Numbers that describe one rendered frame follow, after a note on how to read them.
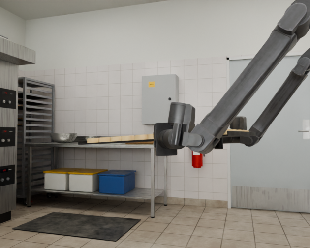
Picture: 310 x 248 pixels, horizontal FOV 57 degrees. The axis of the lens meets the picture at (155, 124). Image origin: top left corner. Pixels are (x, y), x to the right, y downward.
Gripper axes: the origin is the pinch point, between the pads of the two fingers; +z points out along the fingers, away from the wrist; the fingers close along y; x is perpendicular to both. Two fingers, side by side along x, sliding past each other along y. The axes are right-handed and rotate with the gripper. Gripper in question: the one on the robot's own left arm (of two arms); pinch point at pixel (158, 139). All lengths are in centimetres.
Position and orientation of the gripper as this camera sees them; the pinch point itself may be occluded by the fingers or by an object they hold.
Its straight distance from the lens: 96.0
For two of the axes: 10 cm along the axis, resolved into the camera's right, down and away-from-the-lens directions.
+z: -2.5, 0.6, 9.7
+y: 0.3, 10.0, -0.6
